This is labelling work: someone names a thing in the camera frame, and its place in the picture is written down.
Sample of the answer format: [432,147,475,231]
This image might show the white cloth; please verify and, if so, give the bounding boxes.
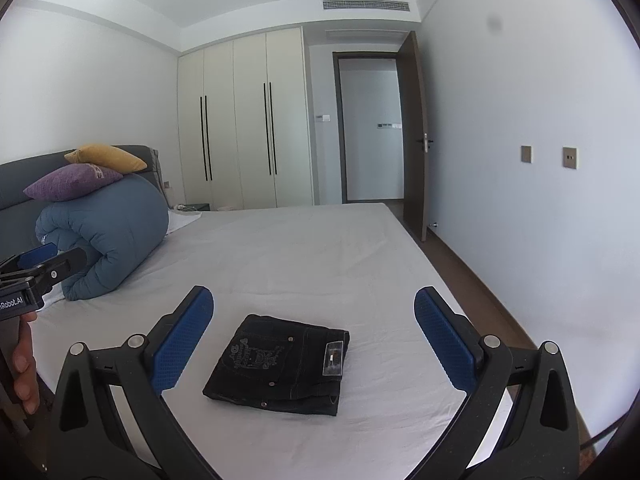
[166,209,204,235]

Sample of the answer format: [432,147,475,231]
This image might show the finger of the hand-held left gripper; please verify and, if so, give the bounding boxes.
[0,242,59,276]
[0,247,89,288]

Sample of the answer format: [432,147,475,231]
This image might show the bed with white sheet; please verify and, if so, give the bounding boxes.
[30,202,517,480]

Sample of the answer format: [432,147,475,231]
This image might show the black denim pants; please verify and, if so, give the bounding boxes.
[202,314,351,417]

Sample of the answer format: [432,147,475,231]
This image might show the cream wardrobe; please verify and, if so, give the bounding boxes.
[177,26,315,211]

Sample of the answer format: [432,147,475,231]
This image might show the rolled blue duvet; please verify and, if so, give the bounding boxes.
[35,176,170,302]

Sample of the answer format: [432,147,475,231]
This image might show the dark brown door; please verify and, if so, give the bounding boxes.
[398,30,431,244]

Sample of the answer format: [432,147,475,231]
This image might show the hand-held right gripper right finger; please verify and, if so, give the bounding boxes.
[404,286,584,480]

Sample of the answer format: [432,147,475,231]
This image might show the purple pillow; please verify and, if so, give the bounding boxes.
[23,163,125,203]

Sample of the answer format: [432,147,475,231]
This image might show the ceiling air vent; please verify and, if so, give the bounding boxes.
[322,0,411,13]

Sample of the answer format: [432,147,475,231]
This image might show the grey headboard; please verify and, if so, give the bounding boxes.
[0,144,166,261]

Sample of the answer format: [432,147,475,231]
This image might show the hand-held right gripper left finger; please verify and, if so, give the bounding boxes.
[44,285,224,480]

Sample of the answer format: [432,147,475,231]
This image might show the dark door frame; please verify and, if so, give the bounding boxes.
[332,51,405,205]

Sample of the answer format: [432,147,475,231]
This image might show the person's left hand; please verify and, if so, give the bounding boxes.
[12,310,41,415]

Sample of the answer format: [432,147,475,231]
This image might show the yellow pillow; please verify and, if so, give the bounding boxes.
[65,143,149,174]

